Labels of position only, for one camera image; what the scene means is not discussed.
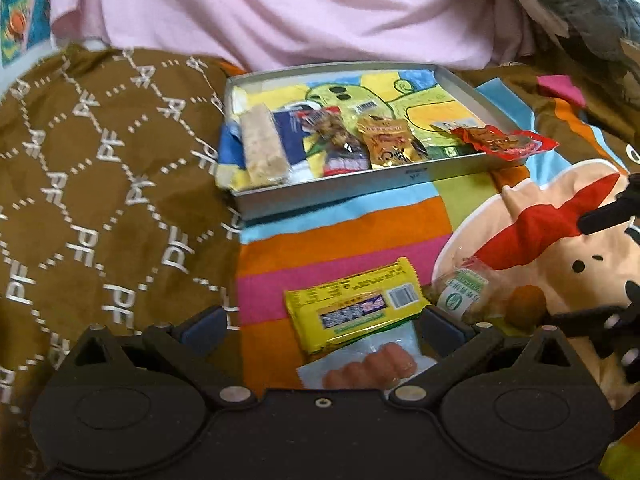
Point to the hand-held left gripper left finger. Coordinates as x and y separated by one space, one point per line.
205 329

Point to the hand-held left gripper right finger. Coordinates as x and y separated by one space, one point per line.
441 330

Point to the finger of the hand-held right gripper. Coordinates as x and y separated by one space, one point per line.
585 322
607 217

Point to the clear packet with green label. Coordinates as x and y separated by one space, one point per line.
460 290

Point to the orange mandarin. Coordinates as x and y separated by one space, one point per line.
526 305

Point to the pink sausage packet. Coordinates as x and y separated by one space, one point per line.
370 365

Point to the yellow snack packet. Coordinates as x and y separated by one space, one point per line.
350 310

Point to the red tofu snack packet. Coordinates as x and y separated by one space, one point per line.
500 142

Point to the grey tray box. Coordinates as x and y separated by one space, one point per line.
350 187

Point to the cereal bar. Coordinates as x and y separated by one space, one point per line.
262 145

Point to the gold snack packet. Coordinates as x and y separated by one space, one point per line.
390 142

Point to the dark red snack packet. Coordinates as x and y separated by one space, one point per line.
335 135

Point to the colourful printed blanket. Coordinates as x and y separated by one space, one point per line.
350 240

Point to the brown patterned blanket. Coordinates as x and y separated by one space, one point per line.
100 185

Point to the grey patterned cloth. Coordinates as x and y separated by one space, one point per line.
575 5

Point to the blue wrapper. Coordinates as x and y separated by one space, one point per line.
290 130

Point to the pink shirt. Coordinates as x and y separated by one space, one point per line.
275 5

